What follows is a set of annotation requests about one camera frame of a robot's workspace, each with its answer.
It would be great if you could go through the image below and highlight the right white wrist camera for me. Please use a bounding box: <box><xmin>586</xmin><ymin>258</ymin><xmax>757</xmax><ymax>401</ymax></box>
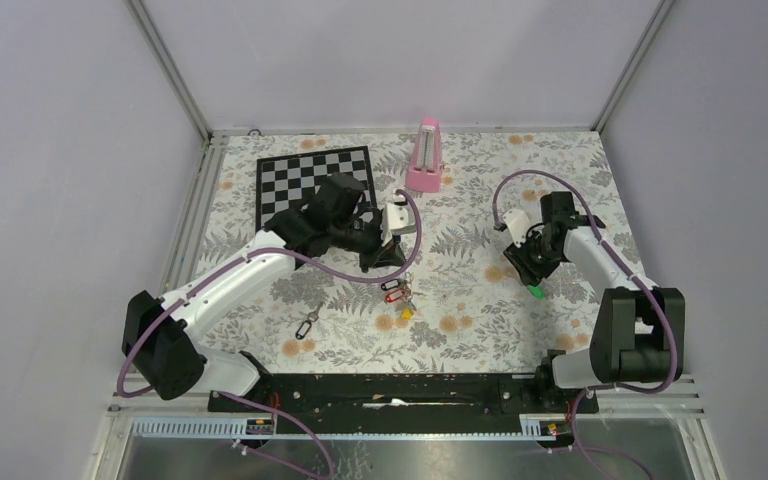
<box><xmin>495</xmin><ymin>209</ymin><xmax>533</xmax><ymax>246</ymax></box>

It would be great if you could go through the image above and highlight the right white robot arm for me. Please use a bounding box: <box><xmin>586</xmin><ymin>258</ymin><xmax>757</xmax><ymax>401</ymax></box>
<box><xmin>501</xmin><ymin>192</ymin><xmax>685</xmax><ymax>412</ymax></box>

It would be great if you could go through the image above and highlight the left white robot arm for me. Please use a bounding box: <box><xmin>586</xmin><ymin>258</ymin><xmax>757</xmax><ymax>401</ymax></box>
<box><xmin>116</xmin><ymin>174</ymin><xmax>422</xmax><ymax>411</ymax></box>

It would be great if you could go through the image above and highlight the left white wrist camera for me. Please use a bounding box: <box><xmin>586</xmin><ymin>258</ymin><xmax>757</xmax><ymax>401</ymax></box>
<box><xmin>382</xmin><ymin>192</ymin><xmax>417</xmax><ymax>237</ymax></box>

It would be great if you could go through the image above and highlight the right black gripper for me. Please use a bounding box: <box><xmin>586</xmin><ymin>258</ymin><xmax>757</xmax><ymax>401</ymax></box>
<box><xmin>504</xmin><ymin>227</ymin><xmax>563</xmax><ymax>288</ymax></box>

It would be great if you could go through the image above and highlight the floral table mat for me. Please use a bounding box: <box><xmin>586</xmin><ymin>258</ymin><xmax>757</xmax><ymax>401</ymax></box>
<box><xmin>202</xmin><ymin>132</ymin><xmax>642</xmax><ymax>373</ymax></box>

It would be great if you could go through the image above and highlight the pink metronome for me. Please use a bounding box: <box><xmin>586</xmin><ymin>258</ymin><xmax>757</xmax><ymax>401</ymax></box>
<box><xmin>405</xmin><ymin>117</ymin><xmax>442</xmax><ymax>193</ymax></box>

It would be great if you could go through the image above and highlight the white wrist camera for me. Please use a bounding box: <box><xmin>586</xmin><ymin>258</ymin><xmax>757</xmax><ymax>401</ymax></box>
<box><xmin>495</xmin><ymin>209</ymin><xmax>533</xmax><ymax>246</ymax></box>
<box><xmin>382</xmin><ymin>192</ymin><xmax>417</xmax><ymax>237</ymax></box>

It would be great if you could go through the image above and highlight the purple cable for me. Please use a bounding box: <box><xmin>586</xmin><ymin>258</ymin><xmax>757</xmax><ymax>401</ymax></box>
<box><xmin>491</xmin><ymin>170</ymin><xmax>679</xmax><ymax>480</ymax></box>
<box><xmin>116</xmin><ymin>189</ymin><xmax>423</xmax><ymax>480</ymax></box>

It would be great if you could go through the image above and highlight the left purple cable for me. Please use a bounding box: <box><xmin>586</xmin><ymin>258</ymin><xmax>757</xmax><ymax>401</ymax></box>
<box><xmin>116</xmin><ymin>189</ymin><xmax>423</xmax><ymax>480</ymax></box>

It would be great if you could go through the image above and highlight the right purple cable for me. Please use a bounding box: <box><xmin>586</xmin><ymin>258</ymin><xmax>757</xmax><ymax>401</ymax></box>
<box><xmin>491</xmin><ymin>170</ymin><xmax>679</xmax><ymax>480</ymax></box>

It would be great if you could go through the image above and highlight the grey slotted cable duct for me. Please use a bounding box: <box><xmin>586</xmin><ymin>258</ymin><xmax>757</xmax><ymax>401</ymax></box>
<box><xmin>131</xmin><ymin>415</ymin><xmax>555</xmax><ymax>441</ymax></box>

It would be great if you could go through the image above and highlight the black white chessboard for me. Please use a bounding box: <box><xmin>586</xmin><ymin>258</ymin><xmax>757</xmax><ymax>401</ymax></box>
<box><xmin>254</xmin><ymin>146</ymin><xmax>377</xmax><ymax>230</ymax></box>

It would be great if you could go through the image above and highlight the keyring with coloured key tags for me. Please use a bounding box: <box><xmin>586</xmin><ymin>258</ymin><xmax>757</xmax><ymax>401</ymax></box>
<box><xmin>379</xmin><ymin>273</ymin><xmax>417</xmax><ymax>320</ymax></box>

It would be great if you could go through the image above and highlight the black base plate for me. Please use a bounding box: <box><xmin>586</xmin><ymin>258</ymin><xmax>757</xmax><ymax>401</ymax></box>
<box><xmin>207</xmin><ymin>373</ymin><xmax>577</xmax><ymax>427</ymax></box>

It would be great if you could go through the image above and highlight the black carabiner key clip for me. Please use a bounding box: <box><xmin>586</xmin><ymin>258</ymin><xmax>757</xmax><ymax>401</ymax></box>
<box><xmin>295</xmin><ymin>304</ymin><xmax>322</xmax><ymax>341</ymax></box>

